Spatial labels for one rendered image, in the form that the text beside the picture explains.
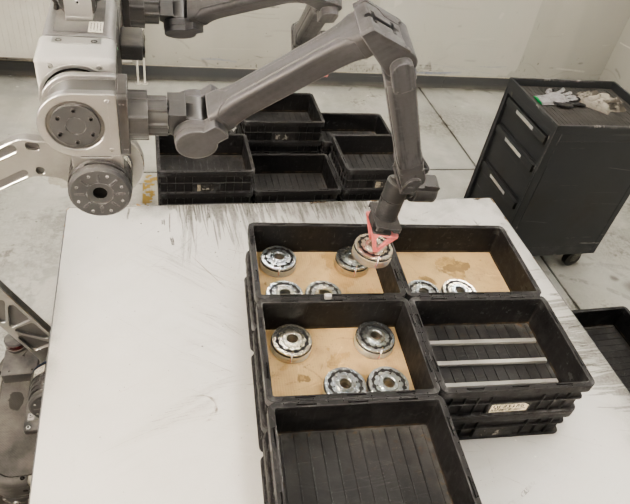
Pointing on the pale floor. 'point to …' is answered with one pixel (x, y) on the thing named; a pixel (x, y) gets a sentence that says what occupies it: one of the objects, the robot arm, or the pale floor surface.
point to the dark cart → (562, 164)
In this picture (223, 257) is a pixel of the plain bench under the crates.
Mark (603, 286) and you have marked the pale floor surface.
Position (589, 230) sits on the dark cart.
